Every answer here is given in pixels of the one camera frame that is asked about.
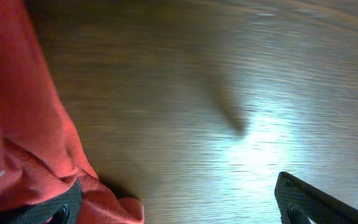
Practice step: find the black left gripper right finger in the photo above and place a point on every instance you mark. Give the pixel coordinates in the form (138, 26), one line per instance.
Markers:
(300, 202)

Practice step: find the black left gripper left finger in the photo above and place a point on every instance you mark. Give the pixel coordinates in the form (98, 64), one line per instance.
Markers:
(62, 209)

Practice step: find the red orange soccer t-shirt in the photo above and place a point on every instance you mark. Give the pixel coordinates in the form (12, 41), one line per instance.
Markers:
(41, 155)

